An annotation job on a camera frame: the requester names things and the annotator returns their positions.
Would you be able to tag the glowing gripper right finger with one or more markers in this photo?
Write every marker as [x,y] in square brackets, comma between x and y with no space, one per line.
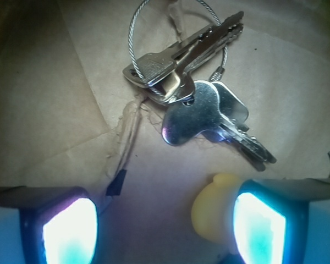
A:
[283,221]

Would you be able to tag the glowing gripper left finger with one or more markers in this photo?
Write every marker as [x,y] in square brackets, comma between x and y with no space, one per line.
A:
[47,225]

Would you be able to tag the yellow rubber duck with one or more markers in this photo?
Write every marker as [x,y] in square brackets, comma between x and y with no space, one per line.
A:
[212,210]

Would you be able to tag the brown paper bag tray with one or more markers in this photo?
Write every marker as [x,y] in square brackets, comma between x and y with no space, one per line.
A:
[69,118]

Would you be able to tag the silver key bunch on wire ring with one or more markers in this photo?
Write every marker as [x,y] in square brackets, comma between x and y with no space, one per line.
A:
[197,107]

